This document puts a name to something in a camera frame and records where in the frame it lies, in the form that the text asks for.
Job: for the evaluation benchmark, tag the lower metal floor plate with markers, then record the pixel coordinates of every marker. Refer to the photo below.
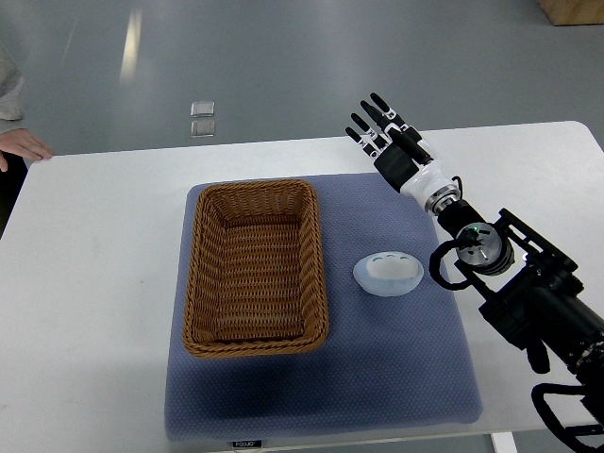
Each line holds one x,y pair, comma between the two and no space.
202,128

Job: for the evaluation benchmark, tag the light blue plush toy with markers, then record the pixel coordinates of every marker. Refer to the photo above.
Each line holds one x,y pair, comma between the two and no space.
388,273

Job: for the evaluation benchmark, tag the upper metal floor plate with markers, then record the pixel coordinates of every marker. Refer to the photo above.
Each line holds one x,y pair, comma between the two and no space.
202,108

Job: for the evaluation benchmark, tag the grey sleeve forearm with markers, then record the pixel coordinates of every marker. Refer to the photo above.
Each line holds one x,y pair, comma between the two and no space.
12,83

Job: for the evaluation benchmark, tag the metal floor plate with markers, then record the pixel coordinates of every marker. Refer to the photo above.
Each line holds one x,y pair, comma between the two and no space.
202,108
202,128

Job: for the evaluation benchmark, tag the white table leg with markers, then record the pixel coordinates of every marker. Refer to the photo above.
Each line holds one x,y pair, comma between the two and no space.
503,442

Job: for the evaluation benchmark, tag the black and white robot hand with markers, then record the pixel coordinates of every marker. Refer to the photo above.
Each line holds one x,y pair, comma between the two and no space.
403,157

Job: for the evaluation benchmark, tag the person's bare hand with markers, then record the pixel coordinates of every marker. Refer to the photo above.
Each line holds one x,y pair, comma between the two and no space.
23,143

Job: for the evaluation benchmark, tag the blue quilted mat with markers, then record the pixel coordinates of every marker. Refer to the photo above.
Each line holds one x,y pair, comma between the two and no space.
387,362

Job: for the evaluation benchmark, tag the brown cardboard box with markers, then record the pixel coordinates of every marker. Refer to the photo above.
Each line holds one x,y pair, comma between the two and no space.
573,12

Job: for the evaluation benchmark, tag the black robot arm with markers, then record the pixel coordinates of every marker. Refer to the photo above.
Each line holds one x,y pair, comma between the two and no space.
530,295

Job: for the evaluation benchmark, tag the brown wicker basket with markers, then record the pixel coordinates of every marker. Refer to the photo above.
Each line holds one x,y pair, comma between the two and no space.
256,283

